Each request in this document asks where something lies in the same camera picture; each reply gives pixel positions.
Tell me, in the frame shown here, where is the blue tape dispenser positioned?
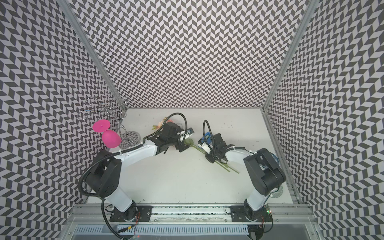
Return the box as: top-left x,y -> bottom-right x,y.
202,132 -> 212,145

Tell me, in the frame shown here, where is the artificial rose bouquet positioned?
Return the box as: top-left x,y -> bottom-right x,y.
143,113 -> 240,172

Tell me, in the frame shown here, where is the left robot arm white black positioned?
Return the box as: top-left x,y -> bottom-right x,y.
78,113 -> 194,221

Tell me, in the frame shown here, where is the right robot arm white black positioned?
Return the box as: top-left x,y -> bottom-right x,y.
199,120 -> 286,222

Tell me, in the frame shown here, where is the blue patterned bowl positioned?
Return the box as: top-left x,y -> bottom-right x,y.
271,153 -> 280,165

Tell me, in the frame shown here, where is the pink wine glass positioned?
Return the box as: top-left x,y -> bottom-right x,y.
92,120 -> 122,148

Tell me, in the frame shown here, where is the patterned round plate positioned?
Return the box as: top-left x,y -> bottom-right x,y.
270,185 -> 284,199

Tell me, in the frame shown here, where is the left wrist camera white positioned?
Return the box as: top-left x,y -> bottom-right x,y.
179,128 -> 195,142

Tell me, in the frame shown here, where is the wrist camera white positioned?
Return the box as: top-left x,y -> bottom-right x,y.
179,128 -> 195,142
198,139 -> 211,154

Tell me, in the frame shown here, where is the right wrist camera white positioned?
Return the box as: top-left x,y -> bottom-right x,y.
198,139 -> 211,154

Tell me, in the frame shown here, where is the wire glass rack stand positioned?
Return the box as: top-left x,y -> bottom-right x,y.
77,93 -> 141,150

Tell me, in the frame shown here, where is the aluminium mounting rail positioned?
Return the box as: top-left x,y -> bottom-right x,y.
59,204 -> 323,240

